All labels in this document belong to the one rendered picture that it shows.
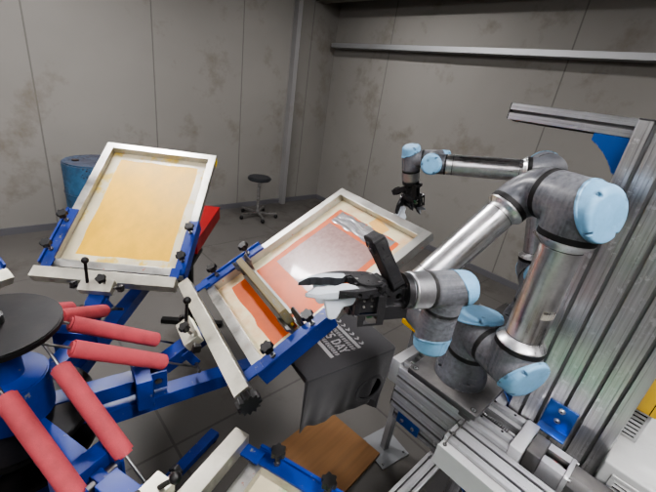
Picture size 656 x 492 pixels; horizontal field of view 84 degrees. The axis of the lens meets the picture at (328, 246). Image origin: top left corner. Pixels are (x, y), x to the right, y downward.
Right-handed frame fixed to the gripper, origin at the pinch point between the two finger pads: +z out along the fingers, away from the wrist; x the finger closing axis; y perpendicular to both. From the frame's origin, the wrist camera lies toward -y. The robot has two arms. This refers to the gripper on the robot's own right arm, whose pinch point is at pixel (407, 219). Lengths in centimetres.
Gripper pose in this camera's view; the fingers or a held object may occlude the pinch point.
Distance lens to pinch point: 172.9
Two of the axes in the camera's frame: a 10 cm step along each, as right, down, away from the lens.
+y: 5.5, 4.0, -7.4
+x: 8.3, -3.8, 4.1
